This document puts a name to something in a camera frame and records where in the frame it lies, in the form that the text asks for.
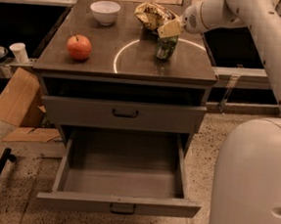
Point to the open middle drawer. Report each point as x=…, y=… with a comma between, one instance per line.
x=122, y=172

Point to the brown cardboard box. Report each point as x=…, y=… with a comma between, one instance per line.
x=20, y=100

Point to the crumpled chip bag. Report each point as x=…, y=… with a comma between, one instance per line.
x=152, y=15

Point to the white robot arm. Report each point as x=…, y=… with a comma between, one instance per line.
x=246, y=187

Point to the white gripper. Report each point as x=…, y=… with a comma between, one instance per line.
x=191, y=19

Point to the green soda can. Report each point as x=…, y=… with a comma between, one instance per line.
x=165, y=47

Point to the white bowl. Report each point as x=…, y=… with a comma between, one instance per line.
x=105, y=12

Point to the flat cardboard piece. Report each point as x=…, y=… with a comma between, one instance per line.
x=40, y=135

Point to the grey drawer cabinet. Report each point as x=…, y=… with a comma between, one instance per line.
x=122, y=66

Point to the upper grey drawer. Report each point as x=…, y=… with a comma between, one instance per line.
x=123, y=115

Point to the white paper cup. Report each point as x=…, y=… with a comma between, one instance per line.
x=19, y=51

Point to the red apple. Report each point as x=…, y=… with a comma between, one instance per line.
x=79, y=47

